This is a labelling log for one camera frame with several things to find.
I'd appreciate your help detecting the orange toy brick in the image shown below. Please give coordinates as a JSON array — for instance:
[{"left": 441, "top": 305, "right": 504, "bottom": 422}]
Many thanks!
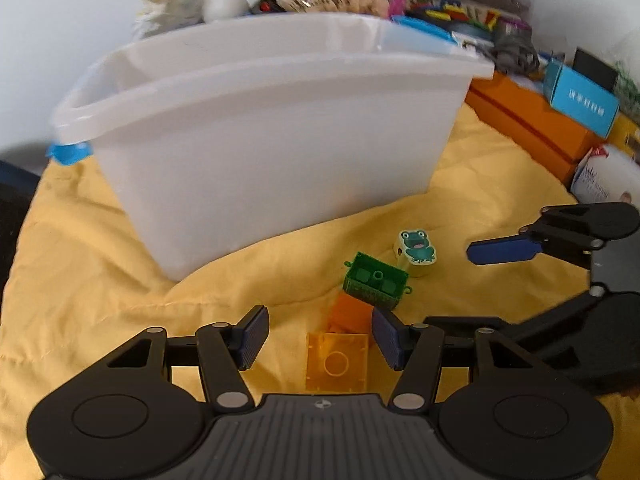
[{"left": 327, "top": 294, "right": 377, "bottom": 335}]

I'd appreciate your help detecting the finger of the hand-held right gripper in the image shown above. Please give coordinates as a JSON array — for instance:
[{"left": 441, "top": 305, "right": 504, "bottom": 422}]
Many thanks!
[
  {"left": 425, "top": 285, "right": 608, "bottom": 356},
  {"left": 466, "top": 203, "right": 606, "bottom": 268}
]

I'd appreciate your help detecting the green toy cart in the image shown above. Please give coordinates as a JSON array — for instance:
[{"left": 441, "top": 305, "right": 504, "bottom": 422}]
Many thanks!
[{"left": 342, "top": 252, "right": 415, "bottom": 311}]

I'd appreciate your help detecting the orange box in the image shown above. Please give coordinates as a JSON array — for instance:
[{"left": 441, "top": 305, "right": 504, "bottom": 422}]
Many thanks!
[{"left": 467, "top": 71, "right": 608, "bottom": 184}]

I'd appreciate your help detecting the light blue cardboard box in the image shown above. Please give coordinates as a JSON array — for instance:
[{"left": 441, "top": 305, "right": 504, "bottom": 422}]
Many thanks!
[{"left": 544, "top": 57, "right": 621, "bottom": 139}]

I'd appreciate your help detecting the frog print toy block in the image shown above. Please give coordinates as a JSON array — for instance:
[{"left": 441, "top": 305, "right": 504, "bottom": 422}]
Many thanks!
[{"left": 393, "top": 229, "right": 439, "bottom": 279}]

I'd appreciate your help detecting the amber yellow toy brick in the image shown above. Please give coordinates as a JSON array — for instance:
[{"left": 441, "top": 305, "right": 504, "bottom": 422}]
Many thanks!
[{"left": 305, "top": 332, "right": 371, "bottom": 394}]

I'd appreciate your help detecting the white printed package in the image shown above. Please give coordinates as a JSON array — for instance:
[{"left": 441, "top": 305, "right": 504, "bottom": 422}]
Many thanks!
[{"left": 570, "top": 144, "right": 640, "bottom": 207}]

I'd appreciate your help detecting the yellow cloth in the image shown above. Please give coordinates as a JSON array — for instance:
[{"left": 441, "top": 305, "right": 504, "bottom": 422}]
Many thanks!
[{"left": 0, "top": 102, "right": 640, "bottom": 480}]

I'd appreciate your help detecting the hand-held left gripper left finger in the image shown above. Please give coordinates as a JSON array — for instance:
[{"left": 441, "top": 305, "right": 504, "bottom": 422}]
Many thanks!
[{"left": 107, "top": 305, "right": 271, "bottom": 414}]

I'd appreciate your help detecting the yellow box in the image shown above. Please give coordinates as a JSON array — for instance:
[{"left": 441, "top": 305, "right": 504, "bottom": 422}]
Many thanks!
[{"left": 607, "top": 112, "right": 640, "bottom": 167}]

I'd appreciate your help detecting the white plastic bin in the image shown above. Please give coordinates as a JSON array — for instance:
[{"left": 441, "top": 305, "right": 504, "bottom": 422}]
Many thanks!
[{"left": 52, "top": 12, "right": 496, "bottom": 282}]

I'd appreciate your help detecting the black box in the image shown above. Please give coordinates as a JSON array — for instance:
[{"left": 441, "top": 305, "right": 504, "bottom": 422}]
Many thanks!
[{"left": 572, "top": 47, "right": 622, "bottom": 94}]

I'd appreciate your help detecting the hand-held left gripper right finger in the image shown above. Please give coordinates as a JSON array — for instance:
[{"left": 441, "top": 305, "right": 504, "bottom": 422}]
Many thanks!
[{"left": 371, "top": 307, "right": 533, "bottom": 413}]

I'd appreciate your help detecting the white ball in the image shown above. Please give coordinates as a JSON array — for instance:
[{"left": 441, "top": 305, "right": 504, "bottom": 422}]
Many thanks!
[{"left": 202, "top": 0, "right": 250, "bottom": 22}]

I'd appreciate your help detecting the grey bundle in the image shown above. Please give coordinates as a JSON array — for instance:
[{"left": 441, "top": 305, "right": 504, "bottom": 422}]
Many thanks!
[{"left": 492, "top": 25, "right": 542, "bottom": 74}]

